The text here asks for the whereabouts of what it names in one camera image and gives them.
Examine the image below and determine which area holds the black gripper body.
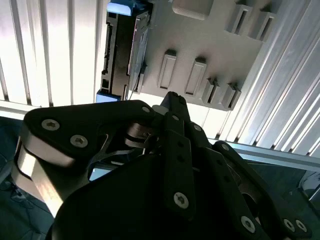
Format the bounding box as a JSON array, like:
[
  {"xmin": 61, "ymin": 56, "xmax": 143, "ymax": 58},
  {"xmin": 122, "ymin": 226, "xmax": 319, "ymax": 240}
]
[{"xmin": 51, "ymin": 152, "xmax": 260, "ymax": 240}]

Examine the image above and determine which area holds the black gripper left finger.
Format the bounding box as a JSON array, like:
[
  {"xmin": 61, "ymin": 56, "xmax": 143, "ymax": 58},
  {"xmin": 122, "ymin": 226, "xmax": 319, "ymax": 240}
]
[{"xmin": 13, "ymin": 91, "xmax": 198, "ymax": 220}]

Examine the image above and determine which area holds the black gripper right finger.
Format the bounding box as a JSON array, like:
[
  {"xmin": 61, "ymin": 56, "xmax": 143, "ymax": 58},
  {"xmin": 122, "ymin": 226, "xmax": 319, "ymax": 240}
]
[{"xmin": 175, "ymin": 93, "xmax": 314, "ymax": 240}]

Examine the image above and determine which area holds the hard disk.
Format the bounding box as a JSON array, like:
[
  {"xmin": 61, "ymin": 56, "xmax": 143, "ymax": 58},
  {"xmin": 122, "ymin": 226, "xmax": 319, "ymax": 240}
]
[{"xmin": 96, "ymin": 0, "xmax": 154, "ymax": 104}]

